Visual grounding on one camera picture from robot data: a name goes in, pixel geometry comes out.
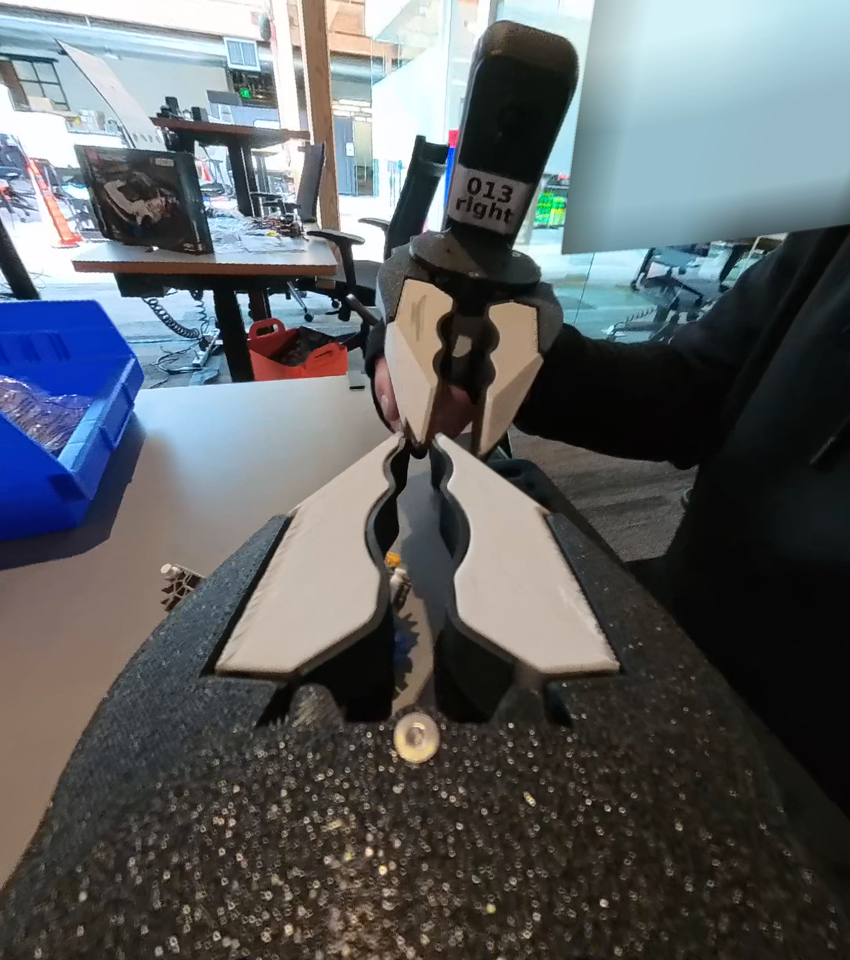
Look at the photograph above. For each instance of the person's right hand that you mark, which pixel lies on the person's right hand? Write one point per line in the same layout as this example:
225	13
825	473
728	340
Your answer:
387	394

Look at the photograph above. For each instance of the black perforated board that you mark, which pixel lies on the black perforated board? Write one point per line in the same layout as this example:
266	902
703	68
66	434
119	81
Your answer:
530	487

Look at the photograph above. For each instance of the wooden post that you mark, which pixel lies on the wooden post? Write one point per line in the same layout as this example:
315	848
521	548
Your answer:
317	112

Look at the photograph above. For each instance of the dark wooden table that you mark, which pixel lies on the dark wooden table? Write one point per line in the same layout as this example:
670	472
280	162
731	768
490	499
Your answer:
230	131

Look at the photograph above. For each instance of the grey and red toy model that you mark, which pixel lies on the grey and red toy model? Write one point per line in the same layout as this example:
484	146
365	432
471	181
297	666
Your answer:
398	585

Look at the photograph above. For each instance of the person's right forearm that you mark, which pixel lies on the person's right forearm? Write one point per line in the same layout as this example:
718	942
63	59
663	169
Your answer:
619	390

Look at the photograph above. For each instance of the black printed box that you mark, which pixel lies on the black printed box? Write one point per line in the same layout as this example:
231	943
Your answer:
147	199

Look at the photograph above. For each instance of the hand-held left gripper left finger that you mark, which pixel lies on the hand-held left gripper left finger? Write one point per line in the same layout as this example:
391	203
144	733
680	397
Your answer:
305	592

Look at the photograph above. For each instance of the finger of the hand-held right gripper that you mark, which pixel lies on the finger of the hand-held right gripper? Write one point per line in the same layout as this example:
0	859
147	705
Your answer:
516	360
413	352

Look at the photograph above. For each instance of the person's black hoodie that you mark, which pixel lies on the person's black hoodie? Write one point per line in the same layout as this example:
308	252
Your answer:
807	525

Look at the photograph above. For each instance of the blue plastic bin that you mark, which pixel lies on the blue plastic bin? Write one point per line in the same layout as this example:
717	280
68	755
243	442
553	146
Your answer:
5	480

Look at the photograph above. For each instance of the blue snowflake toy connector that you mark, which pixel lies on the blue snowflake toy connector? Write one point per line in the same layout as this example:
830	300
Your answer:
404	649

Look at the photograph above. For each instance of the clear plastic bag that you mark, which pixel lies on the clear plastic bag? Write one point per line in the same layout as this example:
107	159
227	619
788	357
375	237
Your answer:
20	405

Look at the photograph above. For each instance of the red orange tote bag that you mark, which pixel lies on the red orange tote bag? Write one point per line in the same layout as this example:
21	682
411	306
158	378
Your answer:
267	360

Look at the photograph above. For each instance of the wooden desk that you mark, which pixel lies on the wooden desk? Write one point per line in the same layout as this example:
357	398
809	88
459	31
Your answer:
207	262

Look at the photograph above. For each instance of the black mesh office chair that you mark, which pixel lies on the black mesh office chair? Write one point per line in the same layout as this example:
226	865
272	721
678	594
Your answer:
312	180

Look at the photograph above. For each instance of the red yellow grey toy model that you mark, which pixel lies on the red yellow grey toy model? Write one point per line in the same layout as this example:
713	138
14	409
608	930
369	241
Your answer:
185	589

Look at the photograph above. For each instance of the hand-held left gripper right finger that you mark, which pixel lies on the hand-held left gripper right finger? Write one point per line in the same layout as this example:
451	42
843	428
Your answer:
530	600

